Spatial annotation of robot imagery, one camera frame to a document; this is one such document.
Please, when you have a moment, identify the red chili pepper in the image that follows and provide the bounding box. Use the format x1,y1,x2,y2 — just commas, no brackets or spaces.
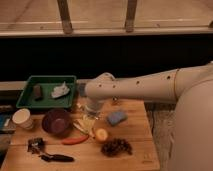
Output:
61,135,89,145

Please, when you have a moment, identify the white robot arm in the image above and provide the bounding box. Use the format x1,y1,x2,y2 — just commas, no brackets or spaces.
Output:
85,62,213,171

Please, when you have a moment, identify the purple bowl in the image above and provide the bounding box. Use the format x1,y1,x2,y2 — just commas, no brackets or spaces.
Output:
42,108,70,135

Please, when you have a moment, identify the banana peel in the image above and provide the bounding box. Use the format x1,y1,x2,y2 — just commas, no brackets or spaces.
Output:
73,114,96,137

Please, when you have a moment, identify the small blue cup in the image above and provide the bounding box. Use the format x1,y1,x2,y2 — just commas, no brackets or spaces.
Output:
77,83,86,97

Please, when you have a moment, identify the blue sponge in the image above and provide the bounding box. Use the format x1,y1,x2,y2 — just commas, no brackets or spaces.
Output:
106,111,127,126

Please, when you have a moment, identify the apple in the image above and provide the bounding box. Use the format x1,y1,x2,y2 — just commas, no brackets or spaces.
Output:
95,128,109,143

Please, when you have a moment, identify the crumpled white cloth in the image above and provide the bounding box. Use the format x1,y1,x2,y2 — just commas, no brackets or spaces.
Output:
51,82,70,99

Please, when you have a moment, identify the bunch of dark grapes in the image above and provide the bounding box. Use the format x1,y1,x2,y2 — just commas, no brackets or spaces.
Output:
101,138,132,157

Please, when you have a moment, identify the green plastic tray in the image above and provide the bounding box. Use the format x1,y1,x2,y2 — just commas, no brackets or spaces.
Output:
16,75,76,109

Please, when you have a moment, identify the dark brown block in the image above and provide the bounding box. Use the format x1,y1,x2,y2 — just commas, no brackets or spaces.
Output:
33,84,43,100

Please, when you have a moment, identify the white paper cup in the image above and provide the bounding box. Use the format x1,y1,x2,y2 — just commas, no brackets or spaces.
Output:
12,108,34,130

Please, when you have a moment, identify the blue object at left edge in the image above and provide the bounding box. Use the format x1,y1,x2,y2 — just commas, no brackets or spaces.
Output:
0,115,10,129

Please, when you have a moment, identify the black handled can opener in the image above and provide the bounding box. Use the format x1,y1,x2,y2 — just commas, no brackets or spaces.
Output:
27,137,74,162

